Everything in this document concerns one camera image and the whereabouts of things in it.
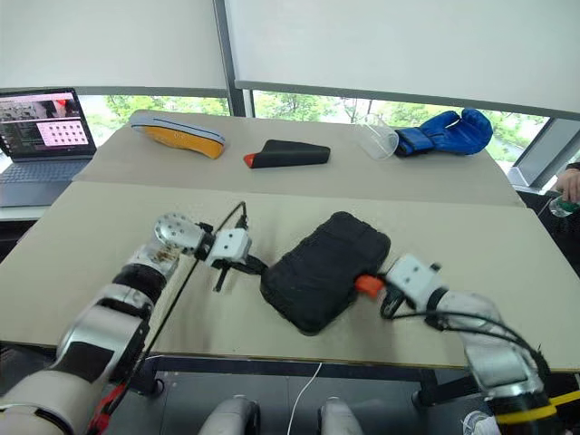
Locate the person in black shirt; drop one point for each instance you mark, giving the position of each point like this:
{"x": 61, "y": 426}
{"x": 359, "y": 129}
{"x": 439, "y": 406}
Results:
{"x": 574, "y": 167}

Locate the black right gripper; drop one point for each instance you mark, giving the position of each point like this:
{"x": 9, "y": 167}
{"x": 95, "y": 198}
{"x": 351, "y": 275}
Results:
{"x": 395, "y": 300}

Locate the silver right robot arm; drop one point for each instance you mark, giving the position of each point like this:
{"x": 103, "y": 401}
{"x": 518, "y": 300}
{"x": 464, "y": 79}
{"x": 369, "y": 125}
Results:
{"x": 494, "y": 358}

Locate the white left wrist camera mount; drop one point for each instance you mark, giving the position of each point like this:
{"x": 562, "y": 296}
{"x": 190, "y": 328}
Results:
{"x": 229, "y": 247}

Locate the white roller blind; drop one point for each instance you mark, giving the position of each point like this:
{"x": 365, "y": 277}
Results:
{"x": 408, "y": 45}
{"x": 109, "y": 41}

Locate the grey window frame pillar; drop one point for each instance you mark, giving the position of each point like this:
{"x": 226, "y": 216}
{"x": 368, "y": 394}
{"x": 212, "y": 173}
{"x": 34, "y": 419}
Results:
{"x": 544, "y": 149}

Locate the grey window frame post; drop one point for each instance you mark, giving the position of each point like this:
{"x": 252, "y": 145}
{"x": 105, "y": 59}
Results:
{"x": 231, "y": 59}

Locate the person's bare hand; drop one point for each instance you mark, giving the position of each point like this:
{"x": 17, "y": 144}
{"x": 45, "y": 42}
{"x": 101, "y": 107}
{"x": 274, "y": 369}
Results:
{"x": 571, "y": 188}

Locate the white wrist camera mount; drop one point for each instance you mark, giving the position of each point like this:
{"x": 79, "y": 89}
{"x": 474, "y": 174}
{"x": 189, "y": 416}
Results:
{"x": 229, "y": 247}
{"x": 414, "y": 276}

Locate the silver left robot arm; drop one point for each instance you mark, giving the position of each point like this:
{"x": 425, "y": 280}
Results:
{"x": 104, "y": 326}

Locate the clear plastic cup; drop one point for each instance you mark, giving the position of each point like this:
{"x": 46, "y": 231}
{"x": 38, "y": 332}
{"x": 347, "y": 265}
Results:
{"x": 378, "y": 138}

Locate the black pouch with orange tip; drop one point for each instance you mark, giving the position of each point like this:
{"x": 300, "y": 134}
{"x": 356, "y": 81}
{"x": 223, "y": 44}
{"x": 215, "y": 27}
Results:
{"x": 290, "y": 154}

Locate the grey rounded robot leg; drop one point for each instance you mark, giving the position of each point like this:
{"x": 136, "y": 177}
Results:
{"x": 231, "y": 417}
{"x": 340, "y": 419}

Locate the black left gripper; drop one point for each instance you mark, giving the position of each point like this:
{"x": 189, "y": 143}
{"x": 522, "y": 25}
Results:
{"x": 235, "y": 266}

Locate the black plastic tool case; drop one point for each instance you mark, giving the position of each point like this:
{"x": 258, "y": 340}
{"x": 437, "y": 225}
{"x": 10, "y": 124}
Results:
{"x": 326, "y": 267}

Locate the green plastic bottle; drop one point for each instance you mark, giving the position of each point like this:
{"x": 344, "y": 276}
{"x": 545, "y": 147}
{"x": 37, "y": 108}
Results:
{"x": 561, "y": 208}

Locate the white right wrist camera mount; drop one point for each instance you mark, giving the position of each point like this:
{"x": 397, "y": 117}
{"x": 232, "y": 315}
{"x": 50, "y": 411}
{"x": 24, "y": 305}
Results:
{"x": 414, "y": 276}

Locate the blue boxing glove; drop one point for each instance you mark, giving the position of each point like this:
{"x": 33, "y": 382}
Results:
{"x": 453, "y": 133}

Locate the grey laptop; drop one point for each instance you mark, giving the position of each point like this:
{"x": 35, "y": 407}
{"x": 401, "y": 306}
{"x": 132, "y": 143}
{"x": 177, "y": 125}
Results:
{"x": 41, "y": 176}

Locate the black table frame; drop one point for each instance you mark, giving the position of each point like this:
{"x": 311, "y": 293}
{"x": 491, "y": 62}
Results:
{"x": 272, "y": 369}

